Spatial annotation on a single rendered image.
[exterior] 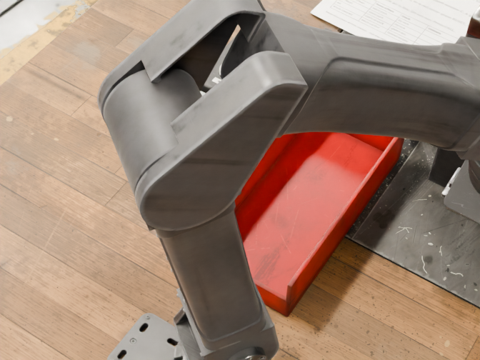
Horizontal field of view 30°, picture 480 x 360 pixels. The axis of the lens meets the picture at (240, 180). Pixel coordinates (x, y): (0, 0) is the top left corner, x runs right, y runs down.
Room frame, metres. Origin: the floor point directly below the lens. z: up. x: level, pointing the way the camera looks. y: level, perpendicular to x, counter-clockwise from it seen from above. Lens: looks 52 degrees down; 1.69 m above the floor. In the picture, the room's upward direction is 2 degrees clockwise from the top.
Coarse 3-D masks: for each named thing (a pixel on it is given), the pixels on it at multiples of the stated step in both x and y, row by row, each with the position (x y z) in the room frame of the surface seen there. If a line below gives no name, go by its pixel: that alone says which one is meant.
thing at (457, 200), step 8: (464, 168) 0.50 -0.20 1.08; (456, 176) 0.50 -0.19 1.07; (464, 176) 0.49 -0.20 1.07; (472, 176) 0.47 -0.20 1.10; (456, 184) 0.49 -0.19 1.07; (464, 184) 0.49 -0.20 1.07; (472, 184) 0.49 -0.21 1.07; (448, 192) 0.48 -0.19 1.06; (456, 192) 0.48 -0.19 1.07; (464, 192) 0.48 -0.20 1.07; (472, 192) 0.48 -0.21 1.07; (448, 200) 0.48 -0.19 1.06; (456, 200) 0.48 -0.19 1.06; (464, 200) 0.48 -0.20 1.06; (472, 200) 0.47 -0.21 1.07; (448, 208) 0.47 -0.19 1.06; (456, 208) 0.47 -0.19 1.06; (464, 208) 0.47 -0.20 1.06; (472, 208) 0.47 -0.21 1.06; (464, 216) 0.47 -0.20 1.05; (472, 216) 0.46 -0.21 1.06
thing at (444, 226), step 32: (416, 160) 0.66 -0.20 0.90; (384, 192) 0.61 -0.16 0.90; (416, 192) 0.61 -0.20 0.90; (384, 224) 0.56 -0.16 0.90; (416, 224) 0.56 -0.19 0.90; (448, 224) 0.57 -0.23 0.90; (384, 256) 0.52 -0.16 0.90; (416, 256) 0.52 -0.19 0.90; (448, 256) 0.52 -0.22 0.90; (448, 288) 0.49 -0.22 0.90
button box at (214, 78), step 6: (258, 0) 0.91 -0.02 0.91; (234, 36) 0.82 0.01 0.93; (228, 48) 0.80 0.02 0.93; (222, 54) 0.79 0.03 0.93; (222, 60) 0.78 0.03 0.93; (216, 66) 0.77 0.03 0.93; (216, 72) 0.76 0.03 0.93; (210, 78) 0.75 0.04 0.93; (216, 78) 0.75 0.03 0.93; (204, 84) 0.74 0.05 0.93; (210, 84) 0.74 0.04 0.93; (204, 90) 0.74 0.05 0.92
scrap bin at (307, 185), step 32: (288, 160) 0.65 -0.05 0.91; (320, 160) 0.65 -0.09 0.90; (352, 160) 0.65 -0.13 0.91; (384, 160) 0.61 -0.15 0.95; (256, 192) 0.60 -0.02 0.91; (288, 192) 0.60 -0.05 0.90; (320, 192) 0.60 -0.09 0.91; (352, 192) 0.60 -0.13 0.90; (256, 224) 0.55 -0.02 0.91; (288, 224) 0.56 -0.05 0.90; (320, 224) 0.56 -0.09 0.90; (352, 224) 0.56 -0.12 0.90; (256, 256) 0.51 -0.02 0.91; (288, 256) 0.51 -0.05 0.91; (320, 256) 0.49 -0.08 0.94; (288, 288) 0.45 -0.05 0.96
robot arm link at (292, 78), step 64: (192, 0) 0.41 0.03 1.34; (256, 0) 0.40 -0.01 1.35; (128, 64) 0.38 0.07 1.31; (192, 64) 0.40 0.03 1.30; (256, 64) 0.34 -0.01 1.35; (320, 64) 0.37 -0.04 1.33; (384, 64) 0.39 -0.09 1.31; (448, 64) 0.42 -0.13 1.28; (192, 128) 0.32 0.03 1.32; (256, 128) 0.33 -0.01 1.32; (320, 128) 0.36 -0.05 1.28; (384, 128) 0.38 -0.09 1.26; (448, 128) 0.40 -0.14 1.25; (192, 192) 0.31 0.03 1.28
